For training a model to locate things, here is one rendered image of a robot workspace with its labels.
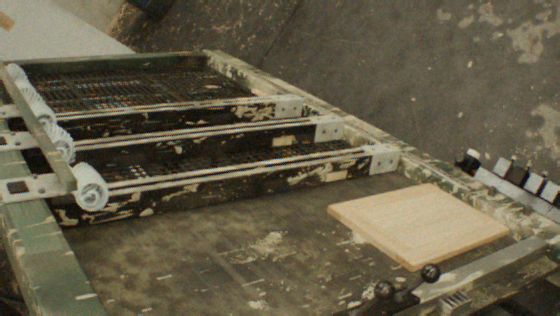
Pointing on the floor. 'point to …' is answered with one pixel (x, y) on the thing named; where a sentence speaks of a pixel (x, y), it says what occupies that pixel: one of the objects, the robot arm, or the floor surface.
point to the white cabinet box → (49, 33)
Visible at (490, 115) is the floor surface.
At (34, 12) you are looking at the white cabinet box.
